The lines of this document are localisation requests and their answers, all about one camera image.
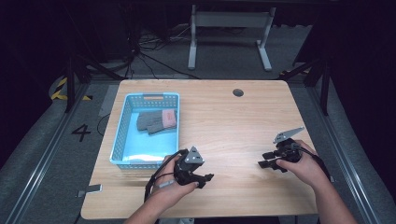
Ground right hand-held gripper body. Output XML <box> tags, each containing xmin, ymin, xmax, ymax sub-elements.
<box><xmin>273</xmin><ymin>126</ymin><xmax>305</xmax><ymax>163</ymax></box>

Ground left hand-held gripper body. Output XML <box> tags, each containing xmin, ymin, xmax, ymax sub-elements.
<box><xmin>174</xmin><ymin>146</ymin><xmax>205</xmax><ymax>187</ymax></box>

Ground blue plastic basket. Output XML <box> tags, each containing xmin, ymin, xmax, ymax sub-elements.
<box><xmin>109</xmin><ymin>91</ymin><xmax>181</xmax><ymax>171</ymax></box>

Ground person's right hand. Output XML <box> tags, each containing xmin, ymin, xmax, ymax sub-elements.
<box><xmin>276</xmin><ymin>139</ymin><xmax>328</xmax><ymax>190</ymax></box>

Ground person's left hand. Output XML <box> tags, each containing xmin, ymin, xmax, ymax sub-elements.
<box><xmin>150</xmin><ymin>154</ymin><xmax>200</xmax><ymax>203</ymax></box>

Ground black metal stand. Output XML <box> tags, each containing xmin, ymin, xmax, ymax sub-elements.
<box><xmin>64</xmin><ymin>52</ymin><xmax>125</xmax><ymax>114</ymax></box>
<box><xmin>278</xmin><ymin>55</ymin><xmax>331</xmax><ymax>117</ymax></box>

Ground yellow black hazard tape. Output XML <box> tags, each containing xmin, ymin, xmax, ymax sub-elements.
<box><xmin>50</xmin><ymin>77</ymin><xmax>93</xmax><ymax>102</ymax></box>

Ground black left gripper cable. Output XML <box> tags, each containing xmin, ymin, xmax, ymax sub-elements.
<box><xmin>144</xmin><ymin>148</ymin><xmax>190</xmax><ymax>202</ymax></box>

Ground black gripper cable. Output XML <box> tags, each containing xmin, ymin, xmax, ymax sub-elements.
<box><xmin>144</xmin><ymin>148</ymin><xmax>190</xmax><ymax>202</ymax></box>
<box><xmin>298</xmin><ymin>146</ymin><xmax>332</xmax><ymax>183</ymax></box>

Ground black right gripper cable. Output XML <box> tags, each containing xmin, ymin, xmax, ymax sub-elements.
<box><xmin>298</xmin><ymin>146</ymin><xmax>332</xmax><ymax>183</ymax></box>

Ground small grey metal bracket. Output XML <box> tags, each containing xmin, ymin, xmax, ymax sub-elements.
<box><xmin>75</xmin><ymin>184</ymin><xmax>103</xmax><ymax>199</ymax></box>

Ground thin black floor cable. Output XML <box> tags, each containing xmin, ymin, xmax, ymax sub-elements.
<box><xmin>96</xmin><ymin>113</ymin><xmax>111</xmax><ymax>137</ymax></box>

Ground black floor cables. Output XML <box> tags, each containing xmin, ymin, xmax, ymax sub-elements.
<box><xmin>124</xmin><ymin>24</ymin><xmax>200</xmax><ymax>80</ymax></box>

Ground white metal table frame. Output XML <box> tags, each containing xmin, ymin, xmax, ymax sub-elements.
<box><xmin>187</xmin><ymin>4</ymin><xmax>277</xmax><ymax>72</ymax></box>

